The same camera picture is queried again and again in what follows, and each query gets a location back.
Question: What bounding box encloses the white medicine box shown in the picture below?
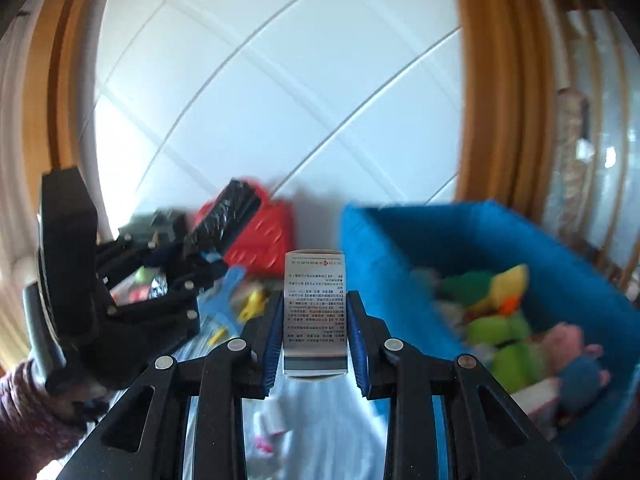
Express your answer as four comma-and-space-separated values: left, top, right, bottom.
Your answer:
282, 250, 347, 379

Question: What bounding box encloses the purple knit sleeve forearm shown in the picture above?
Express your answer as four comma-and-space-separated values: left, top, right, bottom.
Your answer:
1, 359, 88, 480

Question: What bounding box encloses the left hand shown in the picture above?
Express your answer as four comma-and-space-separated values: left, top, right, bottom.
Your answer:
29, 356, 116, 426

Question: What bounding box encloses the red plastic case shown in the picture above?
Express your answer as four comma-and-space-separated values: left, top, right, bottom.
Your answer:
194, 180, 295, 278

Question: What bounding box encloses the blue plastic hanger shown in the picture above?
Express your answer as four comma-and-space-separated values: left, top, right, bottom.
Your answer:
198, 258, 246, 336

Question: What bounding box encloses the yellow toy figure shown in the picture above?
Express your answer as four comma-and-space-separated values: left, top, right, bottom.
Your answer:
207, 288, 268, 348

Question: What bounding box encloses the blue plush toy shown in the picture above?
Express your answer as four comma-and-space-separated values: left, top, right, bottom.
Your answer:
556, 356, 611, 414

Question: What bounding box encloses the pink plush toy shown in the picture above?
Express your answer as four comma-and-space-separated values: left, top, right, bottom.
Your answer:
540, 322, 603, 375

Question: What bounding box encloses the green plush toy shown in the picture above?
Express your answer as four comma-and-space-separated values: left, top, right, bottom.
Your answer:
436, 264, 546, 393

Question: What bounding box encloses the blue plastic crate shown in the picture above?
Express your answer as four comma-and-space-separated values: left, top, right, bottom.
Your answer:
340, 202, 639, 479

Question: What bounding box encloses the wooden door frame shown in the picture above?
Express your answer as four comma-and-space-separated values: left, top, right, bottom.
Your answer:
456, 0, 555, 222

